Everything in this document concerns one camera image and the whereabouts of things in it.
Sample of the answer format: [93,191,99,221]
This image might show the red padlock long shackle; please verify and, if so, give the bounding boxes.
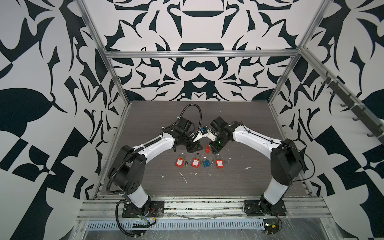
[192,153,201,168]

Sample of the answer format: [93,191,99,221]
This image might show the blue padlock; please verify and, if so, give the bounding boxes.
[202,157,211,168]

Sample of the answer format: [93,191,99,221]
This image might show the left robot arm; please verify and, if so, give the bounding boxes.
[105,104,203,209]

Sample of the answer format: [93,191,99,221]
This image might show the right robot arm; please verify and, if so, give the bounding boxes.
[209,117,306,212]

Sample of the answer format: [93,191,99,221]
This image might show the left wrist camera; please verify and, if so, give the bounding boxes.
[190,128,208,143]

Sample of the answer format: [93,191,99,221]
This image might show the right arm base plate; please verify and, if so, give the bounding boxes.
[244,200,287,217]

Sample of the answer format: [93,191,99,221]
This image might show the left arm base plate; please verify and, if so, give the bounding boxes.
[122,201,165,218]

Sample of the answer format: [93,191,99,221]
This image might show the white cable duct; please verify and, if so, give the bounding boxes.
[87,219,265,231]

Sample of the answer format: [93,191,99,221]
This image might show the black cable left base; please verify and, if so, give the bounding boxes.
[115,199,157,238]

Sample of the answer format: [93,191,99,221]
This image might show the wall hook rack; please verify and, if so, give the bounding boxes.
[322,72,384,145]

